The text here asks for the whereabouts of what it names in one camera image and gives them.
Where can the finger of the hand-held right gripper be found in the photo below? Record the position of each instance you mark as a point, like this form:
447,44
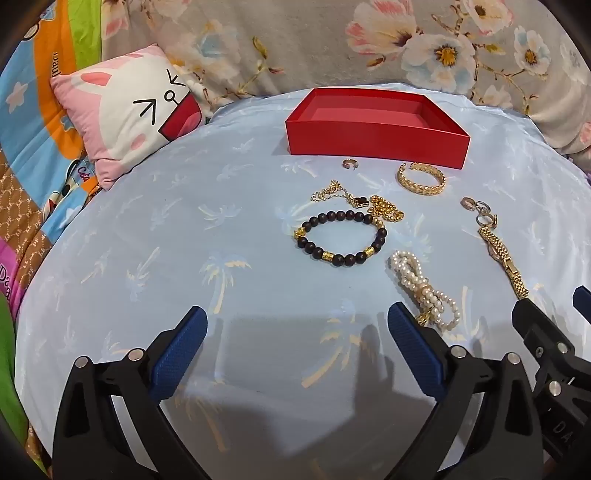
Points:
535,327
582,302

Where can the colourful cartoon blanket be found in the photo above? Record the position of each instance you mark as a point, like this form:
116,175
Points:
27,138

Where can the light blue palm-print sheet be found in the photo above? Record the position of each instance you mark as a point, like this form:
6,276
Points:
138,277

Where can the grey floral blanket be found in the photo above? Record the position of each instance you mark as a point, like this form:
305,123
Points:
300,41

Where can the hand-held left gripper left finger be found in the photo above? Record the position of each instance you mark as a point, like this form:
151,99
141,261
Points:
180,355

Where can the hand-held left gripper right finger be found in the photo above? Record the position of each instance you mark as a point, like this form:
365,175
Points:
415,353

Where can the red cardboard box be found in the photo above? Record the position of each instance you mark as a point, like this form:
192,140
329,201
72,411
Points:
369,138

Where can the pink bunny pillow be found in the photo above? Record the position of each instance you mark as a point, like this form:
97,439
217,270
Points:
120,115

